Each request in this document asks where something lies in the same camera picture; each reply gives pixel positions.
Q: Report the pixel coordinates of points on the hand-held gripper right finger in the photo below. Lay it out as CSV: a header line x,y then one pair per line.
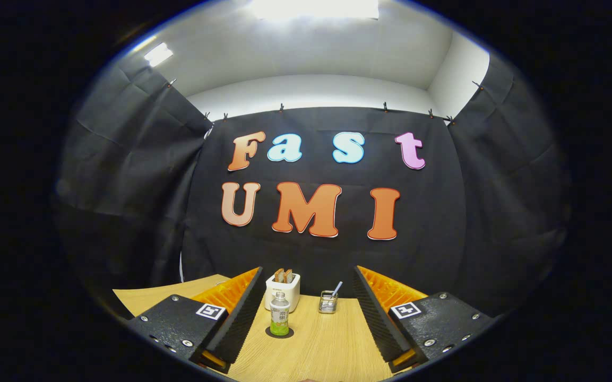
x,y
375,318

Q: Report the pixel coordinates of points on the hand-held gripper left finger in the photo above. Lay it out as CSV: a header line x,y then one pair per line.
x,y
241,323

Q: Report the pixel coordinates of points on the white label juice bottle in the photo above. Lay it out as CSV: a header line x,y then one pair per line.
x,y
279,315

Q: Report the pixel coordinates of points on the dark round coaster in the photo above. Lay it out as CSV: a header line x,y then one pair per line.
x,y
290,333

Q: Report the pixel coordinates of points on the small spoon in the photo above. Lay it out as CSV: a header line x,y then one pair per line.
x,y
337,288

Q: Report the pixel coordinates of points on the wooden table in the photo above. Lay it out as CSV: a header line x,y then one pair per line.
x,y
327,345

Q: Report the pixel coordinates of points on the white toaster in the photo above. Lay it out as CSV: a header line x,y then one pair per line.
x,y
293,294

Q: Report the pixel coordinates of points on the toast slice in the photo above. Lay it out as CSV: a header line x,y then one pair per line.
x,y
278,275
288,276

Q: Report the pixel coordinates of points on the black backdrop cloth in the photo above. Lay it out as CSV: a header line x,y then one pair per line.
x,y
444,223

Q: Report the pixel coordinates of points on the small ceiling light panel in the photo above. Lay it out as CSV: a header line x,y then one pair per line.
x,y
158,54

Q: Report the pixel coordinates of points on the large ceiling light panel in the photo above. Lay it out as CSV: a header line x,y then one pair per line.
x,y
313,8

